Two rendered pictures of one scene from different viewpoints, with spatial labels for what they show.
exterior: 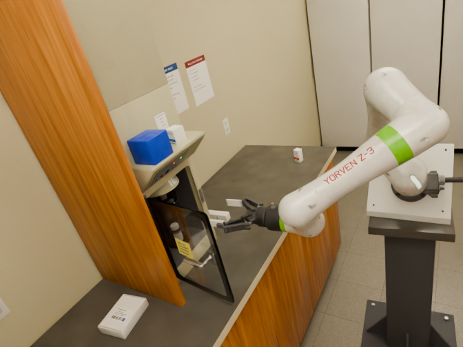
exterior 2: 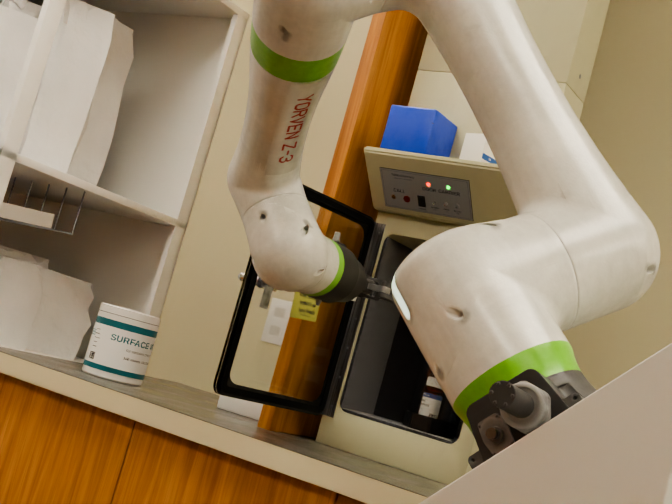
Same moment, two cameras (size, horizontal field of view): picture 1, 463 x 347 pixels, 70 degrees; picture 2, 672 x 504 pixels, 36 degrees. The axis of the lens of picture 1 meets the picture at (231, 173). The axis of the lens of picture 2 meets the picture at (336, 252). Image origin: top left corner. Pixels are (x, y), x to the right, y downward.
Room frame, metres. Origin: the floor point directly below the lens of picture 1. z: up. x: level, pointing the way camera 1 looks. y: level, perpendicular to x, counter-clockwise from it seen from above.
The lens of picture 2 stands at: (0.85, -1.70, 1.09)
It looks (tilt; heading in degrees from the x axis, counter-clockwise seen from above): 6 degrees up; 85
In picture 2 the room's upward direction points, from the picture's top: 16 degrees clockwise
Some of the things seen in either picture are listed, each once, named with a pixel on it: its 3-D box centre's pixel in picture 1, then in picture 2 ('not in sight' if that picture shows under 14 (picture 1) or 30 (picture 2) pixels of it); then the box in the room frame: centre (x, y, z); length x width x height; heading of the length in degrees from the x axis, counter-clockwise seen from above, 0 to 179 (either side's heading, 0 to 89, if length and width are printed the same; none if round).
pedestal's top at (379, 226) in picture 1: (409, 211); not in sight; (1.18, -0.74, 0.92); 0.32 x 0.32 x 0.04; 58
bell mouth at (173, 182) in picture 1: (157, 180); not in sight; (1.27, 0.31, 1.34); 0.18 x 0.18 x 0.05
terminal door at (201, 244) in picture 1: (189, 250); (299, 299); (0.96, 0.21, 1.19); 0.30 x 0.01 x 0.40; 45
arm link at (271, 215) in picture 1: (275, 216); (326, 268); (0.97, -0.11, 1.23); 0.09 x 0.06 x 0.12; 146
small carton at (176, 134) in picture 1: (176, 134); (480, 153); (1.21, 0.17, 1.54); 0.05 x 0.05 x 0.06; 41
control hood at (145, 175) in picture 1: (173, 160); (443, 190); (1.16, 0.20, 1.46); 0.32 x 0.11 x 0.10; 143
